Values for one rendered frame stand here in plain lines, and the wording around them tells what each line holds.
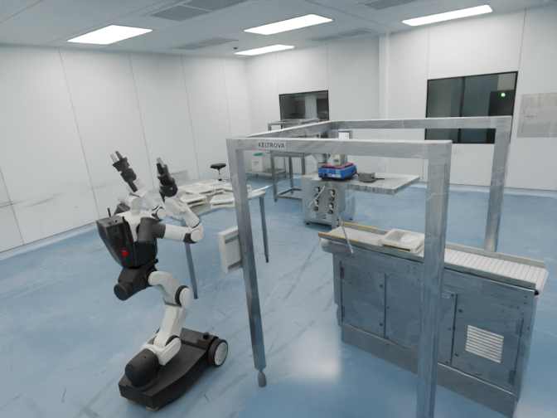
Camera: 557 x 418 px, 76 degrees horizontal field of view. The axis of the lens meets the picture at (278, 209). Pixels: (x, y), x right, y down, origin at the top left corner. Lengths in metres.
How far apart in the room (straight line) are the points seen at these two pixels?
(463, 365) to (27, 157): 5.97
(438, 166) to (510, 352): 1.40
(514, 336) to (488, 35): 5.59
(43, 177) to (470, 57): 7.16
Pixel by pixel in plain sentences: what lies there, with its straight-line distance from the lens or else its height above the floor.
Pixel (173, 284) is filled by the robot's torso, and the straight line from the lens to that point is 2.64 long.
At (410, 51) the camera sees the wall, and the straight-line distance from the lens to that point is 7.47.
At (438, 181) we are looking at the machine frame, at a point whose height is 1.56.
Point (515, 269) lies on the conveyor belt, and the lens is 2.37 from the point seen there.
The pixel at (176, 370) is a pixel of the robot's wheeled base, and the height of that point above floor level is 0.17.
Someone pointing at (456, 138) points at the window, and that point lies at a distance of 7.31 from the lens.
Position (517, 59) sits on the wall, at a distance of 7.16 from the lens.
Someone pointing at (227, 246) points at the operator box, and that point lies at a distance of 2.12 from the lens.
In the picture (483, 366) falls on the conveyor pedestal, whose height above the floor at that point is 0.29.
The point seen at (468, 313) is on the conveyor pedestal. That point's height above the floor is 0.60.
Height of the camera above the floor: 1.88
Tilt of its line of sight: 17 degrees down
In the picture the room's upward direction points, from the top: 5 degrees counter-clockwise
